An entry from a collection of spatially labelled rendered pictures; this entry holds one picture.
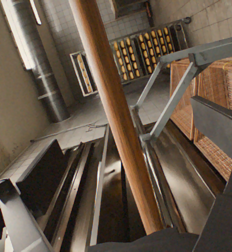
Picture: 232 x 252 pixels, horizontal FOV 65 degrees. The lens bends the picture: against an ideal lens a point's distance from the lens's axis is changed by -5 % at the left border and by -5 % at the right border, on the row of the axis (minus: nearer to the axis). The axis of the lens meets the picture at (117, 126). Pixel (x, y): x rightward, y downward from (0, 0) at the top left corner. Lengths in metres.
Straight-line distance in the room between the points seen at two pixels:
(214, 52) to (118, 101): 0.47
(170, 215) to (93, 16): 0.32
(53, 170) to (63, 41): 5.27
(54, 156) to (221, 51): 0.58
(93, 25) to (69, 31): 5.17
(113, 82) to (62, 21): 5.27
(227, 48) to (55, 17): 5.11
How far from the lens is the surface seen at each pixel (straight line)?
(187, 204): 0.94
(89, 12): 0.23
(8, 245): 1.20
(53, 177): 0.17
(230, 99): 1.28
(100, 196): 0.85
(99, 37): 0.23
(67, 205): 1.17
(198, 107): 0.17
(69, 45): 5.36
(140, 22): 5.33
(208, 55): 0.64
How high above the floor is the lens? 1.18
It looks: 5 degrees up
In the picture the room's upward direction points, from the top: 106 degrees counter-clockwise
